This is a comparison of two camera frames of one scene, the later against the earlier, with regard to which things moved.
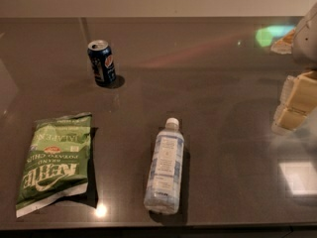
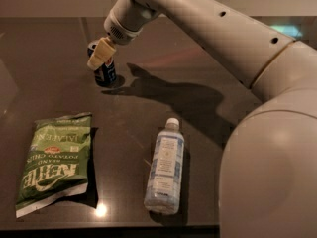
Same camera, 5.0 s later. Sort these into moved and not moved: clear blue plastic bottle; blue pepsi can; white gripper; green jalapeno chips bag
Moved: white gripper
Not moved: blue pepsi can; clear blue plastic bottle; green jalapeno chips bag
